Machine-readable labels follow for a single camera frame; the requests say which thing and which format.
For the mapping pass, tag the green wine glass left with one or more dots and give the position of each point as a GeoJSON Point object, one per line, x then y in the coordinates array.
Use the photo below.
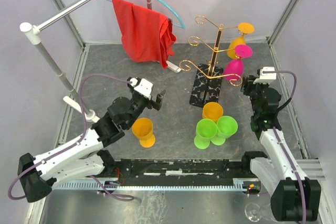
{"type": "Point", "coordinates": [206, 130]}

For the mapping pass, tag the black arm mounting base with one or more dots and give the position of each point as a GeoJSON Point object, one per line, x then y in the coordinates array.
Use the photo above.
{"type": "Point", "coordinates": [177, 171]}

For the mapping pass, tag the red cloth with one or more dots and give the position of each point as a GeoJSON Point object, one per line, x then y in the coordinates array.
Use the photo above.
{"type": "Point", "coordinates": [146, 35]}

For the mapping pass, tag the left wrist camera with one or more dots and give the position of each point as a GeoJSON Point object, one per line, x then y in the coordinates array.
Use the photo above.
{"type": "Point", "coordinates": [140, 88]}

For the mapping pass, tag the white cable tray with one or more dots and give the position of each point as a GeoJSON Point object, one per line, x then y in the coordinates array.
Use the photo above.
{"type": "Point", "coordinates": [248, 186]}

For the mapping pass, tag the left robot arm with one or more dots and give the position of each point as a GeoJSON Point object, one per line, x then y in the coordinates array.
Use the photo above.
{"type": "Point", "coordinates": [85, 155]}

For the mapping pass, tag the green wine glass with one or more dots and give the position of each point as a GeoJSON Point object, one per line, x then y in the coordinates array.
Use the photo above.
{"type": "Point", "coordinates": [227, 126]}
{"type": "Point", "coordinates": [206, 130]}

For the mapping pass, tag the pink wine glass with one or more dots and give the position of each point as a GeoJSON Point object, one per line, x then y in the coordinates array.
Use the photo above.
{"type": "Point", "coordinates": [235, 68]}

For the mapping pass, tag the green wine glass right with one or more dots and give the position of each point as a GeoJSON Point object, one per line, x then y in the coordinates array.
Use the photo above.
{"type": "Point", "coordinates": [227, 126]}

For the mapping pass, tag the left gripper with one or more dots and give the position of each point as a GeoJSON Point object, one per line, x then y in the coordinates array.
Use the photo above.
{"type": "Point", "coordinates": [157, 105]}

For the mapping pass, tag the silver clothes rail stand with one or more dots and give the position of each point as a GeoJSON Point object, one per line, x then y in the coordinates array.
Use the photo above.
{"type": "Point", "coordinates": [32, 33]}

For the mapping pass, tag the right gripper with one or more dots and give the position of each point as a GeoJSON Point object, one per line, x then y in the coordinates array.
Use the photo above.
{"type": "Point", "coordinates": [249, 80]}

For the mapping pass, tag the gold wine glass rack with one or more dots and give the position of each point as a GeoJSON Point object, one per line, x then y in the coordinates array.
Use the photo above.
{"type": "Point", "coordinates": [208, 80]}

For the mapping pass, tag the orange wine glass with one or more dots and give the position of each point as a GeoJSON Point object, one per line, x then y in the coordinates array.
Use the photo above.
{"type": "Point", "coordinates": [143, 131]}
{"type": "Point", "coordinates": [243, 29]}
{"type": "Point", "coordinates": [212, 111]}

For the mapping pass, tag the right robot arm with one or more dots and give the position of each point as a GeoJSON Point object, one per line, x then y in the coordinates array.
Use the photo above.
{"type": "Point", "coordinates": [293, 195]}

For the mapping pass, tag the clear wine glass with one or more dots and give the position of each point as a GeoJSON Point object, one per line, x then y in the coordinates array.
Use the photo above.
{"type": "Point", "coordinates": [255, 213]}

